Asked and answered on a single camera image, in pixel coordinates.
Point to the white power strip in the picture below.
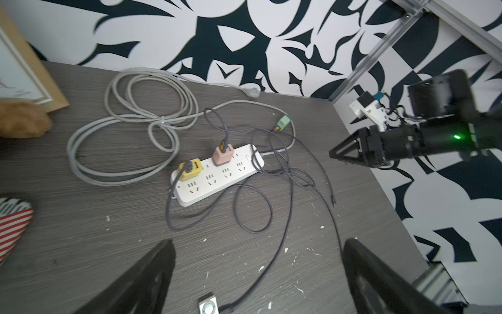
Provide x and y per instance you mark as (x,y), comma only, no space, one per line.
(212,178)

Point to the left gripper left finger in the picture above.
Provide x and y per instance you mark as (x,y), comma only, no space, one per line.
(142,288)

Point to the dark usb cable yellow charger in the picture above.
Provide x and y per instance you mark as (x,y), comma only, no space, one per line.
(231,307)

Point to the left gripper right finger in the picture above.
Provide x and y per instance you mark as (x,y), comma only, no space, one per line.
(376,288)

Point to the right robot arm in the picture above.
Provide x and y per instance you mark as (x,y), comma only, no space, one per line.
(445,119)

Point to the tan teddy bear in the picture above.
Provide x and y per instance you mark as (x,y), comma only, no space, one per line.
(22,119)

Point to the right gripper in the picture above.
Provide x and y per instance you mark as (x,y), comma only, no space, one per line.
(363,147)

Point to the dark usb cable green charger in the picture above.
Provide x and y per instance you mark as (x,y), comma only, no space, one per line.
(286,156)

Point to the framed plant picture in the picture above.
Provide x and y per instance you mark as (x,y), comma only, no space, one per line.
(23,76)

